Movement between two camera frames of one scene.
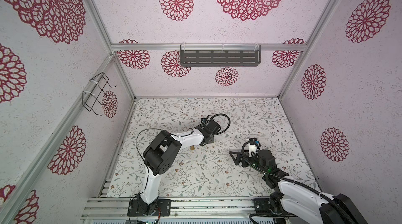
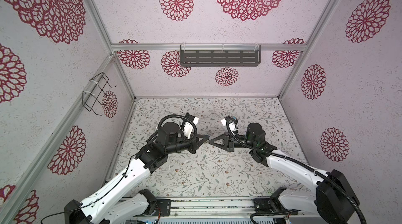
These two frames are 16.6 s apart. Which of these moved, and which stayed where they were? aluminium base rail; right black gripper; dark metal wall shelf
Moved: right black gripper
Stayed: aluminium base rail; dark metal wall shelf
